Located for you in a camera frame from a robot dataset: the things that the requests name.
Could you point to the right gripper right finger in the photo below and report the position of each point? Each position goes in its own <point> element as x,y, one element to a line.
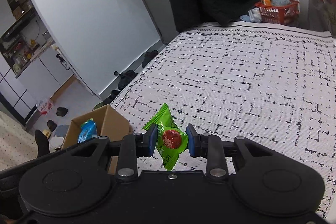
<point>215,151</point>

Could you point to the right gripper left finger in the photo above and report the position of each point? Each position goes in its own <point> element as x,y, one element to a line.
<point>96,150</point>

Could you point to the green red date snack packet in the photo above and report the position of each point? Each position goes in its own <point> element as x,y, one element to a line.
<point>171,141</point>

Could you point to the blue green plum snack packet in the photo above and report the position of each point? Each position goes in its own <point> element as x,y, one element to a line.
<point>88,131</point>

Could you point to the brown cardboard box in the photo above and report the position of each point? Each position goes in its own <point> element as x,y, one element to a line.
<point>114,126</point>

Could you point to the green cartoon floor mat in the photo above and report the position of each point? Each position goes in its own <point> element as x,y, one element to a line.
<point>99,105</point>

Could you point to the black shoes pile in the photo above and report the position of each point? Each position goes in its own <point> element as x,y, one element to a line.
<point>127,77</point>

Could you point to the white black patterned bed cover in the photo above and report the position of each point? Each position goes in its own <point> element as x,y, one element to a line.
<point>269,83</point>

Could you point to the orange plastic basket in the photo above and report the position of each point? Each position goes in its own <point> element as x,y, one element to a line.
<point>279,14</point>

